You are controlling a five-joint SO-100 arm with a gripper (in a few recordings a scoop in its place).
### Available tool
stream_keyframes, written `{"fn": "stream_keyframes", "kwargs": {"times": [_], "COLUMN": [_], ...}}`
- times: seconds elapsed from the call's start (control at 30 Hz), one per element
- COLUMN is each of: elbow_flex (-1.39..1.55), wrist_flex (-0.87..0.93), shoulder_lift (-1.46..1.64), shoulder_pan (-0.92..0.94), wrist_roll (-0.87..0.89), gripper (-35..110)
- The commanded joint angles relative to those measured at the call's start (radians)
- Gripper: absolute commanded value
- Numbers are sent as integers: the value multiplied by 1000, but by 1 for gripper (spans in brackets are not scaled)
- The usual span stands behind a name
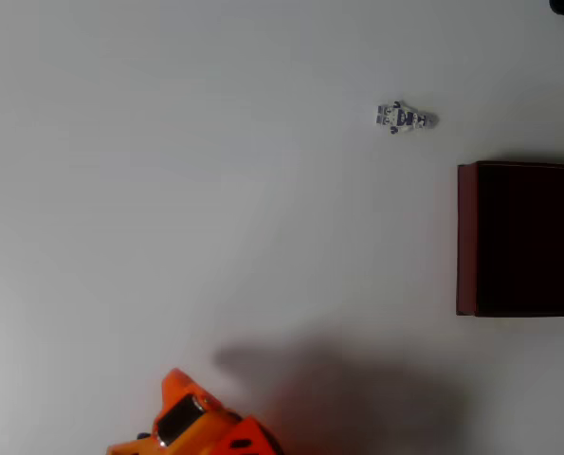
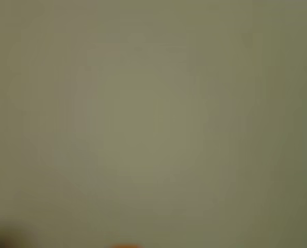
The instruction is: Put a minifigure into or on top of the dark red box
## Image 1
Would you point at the dark red open box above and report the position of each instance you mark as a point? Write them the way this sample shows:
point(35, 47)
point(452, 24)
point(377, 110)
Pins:
point(523, 237)

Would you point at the small white toy figure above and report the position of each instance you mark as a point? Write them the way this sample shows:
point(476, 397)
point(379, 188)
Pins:
point(406, 117)

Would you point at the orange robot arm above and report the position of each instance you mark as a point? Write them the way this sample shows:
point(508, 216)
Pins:
point(201, 426)

